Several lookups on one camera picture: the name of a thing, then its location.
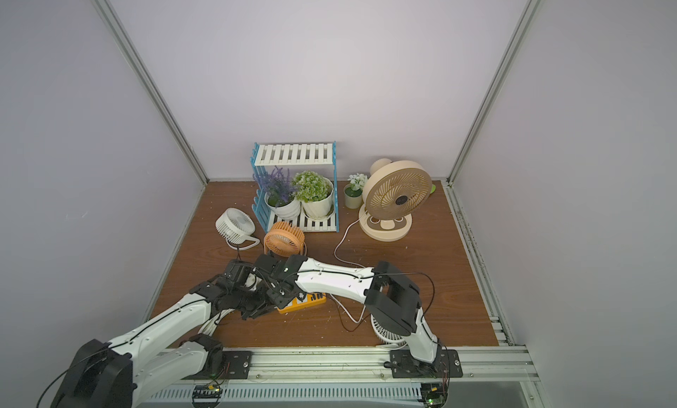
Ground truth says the yellow power strip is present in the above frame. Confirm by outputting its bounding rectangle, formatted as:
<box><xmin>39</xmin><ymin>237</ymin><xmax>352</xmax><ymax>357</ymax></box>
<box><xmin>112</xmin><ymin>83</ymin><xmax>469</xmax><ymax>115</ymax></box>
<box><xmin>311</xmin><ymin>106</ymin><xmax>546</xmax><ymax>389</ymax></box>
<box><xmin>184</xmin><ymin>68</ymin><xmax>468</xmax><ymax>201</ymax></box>
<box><xmin>278</xmin><ymin>293</ymin><xmax>327</xmax><ymax>315</ymax></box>

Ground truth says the white beige fan cable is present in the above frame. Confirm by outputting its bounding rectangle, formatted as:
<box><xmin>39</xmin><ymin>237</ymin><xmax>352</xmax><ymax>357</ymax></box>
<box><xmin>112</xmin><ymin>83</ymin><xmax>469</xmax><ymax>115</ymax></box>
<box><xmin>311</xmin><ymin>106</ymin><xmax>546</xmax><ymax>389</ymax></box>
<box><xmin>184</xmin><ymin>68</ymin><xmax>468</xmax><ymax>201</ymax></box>
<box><xmin>327</xmin><ymin>218</ymin><xmax>371</xmax><ymax>325</ymax></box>

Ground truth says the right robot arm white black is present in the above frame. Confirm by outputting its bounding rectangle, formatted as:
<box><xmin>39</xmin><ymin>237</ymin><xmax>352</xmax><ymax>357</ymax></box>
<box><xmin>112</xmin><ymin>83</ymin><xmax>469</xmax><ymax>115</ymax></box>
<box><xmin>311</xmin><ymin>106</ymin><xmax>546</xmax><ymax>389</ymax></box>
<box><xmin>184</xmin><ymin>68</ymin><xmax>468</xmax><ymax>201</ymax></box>
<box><xmin>254</xmin><ymin>255</ymin><xmax>441</xmax><ymax>364</ymax></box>

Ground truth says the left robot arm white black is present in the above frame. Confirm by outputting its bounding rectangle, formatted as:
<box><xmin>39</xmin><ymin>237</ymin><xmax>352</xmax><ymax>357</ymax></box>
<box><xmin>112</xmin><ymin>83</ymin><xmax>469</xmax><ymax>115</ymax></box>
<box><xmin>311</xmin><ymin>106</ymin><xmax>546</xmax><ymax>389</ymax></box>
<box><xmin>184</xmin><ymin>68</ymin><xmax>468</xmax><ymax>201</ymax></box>
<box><xmin>51</xmin><ymin>256</ymin><xmax>292</xmax><ymax>407</ymax></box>

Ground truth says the orange small desk fan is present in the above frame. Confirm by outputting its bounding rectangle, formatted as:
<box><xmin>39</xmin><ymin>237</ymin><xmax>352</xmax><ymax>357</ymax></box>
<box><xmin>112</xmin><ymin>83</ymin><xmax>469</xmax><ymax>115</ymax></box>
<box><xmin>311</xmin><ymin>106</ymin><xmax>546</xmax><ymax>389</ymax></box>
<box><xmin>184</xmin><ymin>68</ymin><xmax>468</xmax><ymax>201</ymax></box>
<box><xmin>264</xmin><ymin>221</ymin><xmax>307</xmax><ymax>258</ymax></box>

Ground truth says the white small fan left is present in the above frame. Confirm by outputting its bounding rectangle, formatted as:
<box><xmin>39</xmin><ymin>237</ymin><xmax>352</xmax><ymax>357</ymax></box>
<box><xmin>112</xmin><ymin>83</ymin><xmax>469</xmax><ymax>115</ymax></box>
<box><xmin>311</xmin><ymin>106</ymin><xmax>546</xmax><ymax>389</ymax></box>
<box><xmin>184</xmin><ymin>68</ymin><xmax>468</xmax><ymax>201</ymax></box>
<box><xmin>215</xmin><ymin>208</ymin><xmax>260</xmax><ymax>250</ymax></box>

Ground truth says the white round fan front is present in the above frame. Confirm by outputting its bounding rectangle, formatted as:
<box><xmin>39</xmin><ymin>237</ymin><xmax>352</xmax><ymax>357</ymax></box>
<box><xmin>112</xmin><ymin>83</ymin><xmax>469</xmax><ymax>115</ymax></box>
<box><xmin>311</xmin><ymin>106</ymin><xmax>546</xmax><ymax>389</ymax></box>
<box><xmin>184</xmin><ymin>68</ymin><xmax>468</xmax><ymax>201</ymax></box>
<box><xmin>370</xmin><ymin>315</ymin><xmax>407</xmax><ymax>347</ymax></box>

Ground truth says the large beige desk fan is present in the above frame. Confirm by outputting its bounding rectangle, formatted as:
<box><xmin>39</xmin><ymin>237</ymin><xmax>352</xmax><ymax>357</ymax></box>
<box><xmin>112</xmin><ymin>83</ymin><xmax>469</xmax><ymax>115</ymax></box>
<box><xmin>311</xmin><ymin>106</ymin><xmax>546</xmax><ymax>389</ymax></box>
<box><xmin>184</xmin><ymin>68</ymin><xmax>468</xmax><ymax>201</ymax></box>
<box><xmin>359</xmin><ymin>158</ymin><xmax>433</xmax><ymax>242</ymax></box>

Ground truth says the green plant white pot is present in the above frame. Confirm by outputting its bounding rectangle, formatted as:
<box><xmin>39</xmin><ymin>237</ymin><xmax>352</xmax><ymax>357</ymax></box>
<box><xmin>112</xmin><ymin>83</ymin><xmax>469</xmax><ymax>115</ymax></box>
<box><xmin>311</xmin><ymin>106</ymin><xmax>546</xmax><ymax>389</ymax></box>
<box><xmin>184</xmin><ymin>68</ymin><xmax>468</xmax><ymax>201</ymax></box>
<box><xmin>293</xmin><ymin>170</ymin><xmax>333</xmax><ymax>219</ymax></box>

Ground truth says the lavender plant white pot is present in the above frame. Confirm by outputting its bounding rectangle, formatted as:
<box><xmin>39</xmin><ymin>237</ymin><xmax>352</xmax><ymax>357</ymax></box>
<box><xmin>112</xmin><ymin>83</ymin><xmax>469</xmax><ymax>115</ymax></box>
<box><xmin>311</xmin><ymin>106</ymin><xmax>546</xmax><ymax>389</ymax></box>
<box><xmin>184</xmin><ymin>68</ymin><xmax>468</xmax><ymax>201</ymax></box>
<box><xmin>253</xmin><ymin>166</ymin><xmax>301</xmax><ymax>220</ymax></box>

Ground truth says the small white flower pot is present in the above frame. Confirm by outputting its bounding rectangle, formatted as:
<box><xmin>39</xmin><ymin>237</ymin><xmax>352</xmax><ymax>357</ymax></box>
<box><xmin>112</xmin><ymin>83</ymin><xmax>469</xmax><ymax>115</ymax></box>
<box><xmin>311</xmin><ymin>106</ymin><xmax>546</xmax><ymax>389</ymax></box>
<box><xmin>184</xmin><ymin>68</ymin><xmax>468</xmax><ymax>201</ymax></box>
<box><xmin>344</xmin><ymin>173</ymin><xmax>368</xmax><ymax>210</ymax></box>

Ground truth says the blue white plant shelf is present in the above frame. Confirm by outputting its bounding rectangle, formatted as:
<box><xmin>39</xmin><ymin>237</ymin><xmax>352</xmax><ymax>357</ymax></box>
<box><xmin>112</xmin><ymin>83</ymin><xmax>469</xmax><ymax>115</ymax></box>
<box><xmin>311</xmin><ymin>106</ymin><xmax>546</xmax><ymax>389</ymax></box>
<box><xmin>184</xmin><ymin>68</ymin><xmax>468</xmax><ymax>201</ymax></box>
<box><xmin>250</xmin><ymin>142</ymin><xmax>340</xmax><ymax>233</ymax></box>

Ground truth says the white power strip cord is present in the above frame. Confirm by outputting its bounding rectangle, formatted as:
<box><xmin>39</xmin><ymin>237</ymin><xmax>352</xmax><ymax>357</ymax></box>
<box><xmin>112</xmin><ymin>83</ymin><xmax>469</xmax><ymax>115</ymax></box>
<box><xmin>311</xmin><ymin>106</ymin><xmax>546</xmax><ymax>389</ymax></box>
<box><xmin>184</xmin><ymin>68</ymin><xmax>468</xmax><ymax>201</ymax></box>
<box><xmin>197</xmin><ymin>306</ymin><xmax>239</xmax><ymax>337</ymax></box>

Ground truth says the black usb cable white fan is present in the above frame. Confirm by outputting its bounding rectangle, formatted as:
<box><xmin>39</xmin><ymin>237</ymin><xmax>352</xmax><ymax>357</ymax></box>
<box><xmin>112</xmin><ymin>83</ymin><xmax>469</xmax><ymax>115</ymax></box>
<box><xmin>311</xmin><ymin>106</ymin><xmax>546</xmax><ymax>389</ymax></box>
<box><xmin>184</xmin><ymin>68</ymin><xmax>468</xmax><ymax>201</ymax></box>
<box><xmin>327</xmin><ymin>296</ymin><xmax>375</xmax><ymax>334</ymax></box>

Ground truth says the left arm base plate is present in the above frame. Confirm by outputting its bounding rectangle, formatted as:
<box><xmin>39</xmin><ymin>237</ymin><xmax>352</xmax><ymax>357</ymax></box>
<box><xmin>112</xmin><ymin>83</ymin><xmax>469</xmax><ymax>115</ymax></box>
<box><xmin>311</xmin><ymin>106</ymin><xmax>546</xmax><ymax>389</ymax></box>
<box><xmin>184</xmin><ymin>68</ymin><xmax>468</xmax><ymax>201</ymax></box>
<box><xmin>185</xmin><ymin>350</ymin><xmax>253</xmax><ymax>381</ymax></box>

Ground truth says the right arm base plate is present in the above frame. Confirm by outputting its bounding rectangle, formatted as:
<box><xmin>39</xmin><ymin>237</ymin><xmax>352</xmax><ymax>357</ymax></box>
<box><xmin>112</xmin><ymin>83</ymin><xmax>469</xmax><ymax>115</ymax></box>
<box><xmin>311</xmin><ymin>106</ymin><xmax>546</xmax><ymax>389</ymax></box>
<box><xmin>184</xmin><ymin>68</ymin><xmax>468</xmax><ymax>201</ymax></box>
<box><xmin>384</xmin><ymin>347</ymin><xmax>464</xmax><ymax>379</ymax></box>

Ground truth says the aluminium front rail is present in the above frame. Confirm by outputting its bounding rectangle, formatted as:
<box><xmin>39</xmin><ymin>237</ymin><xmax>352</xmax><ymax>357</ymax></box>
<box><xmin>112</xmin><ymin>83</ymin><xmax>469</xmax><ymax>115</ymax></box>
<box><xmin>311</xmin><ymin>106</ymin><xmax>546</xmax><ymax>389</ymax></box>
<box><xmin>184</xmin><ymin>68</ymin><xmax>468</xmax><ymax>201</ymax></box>
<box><xmin>86</xmin><ymin>345</ymin><xmax>551</xmax><ymax>408</ymax></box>

